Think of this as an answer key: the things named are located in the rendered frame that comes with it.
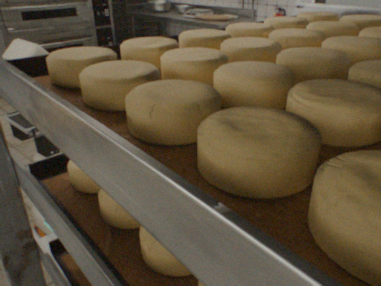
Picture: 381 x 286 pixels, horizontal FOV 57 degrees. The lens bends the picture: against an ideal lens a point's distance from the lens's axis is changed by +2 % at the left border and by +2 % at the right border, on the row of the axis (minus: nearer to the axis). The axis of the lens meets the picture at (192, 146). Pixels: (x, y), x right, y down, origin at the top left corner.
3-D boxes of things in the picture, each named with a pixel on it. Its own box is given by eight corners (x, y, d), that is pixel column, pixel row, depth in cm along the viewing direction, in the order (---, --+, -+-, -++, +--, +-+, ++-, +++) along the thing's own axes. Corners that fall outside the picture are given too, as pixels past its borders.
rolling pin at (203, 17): (193, 20, 469) (193, 15, 466) (194, 19, 474) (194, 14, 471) (235, 21, 455) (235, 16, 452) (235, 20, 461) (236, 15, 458)
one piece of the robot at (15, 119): (41, 133, 189) (32, 95, 179) (68, 150, 172) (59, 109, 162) (10, 143, 179) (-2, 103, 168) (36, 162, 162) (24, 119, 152)
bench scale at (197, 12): (182, 17, 491) (182, 10, 487) (196, 15, 513) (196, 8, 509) (200, 19, 475) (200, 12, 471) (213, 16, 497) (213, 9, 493)
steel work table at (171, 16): (132, 67, 591) (126, 4, 545) (164, 60, 636) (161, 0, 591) (217, 93, 473) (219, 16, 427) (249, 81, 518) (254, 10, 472)
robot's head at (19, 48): (42, 55, 173) (14, 34, 161) (64, 63, 160) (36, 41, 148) (25, 80, 171) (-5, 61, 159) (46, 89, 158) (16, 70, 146)
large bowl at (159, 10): (142, 11, 546) (141, 1, 539) (161, 9, 571) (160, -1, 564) (159, 14, 522) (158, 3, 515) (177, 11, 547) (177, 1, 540)
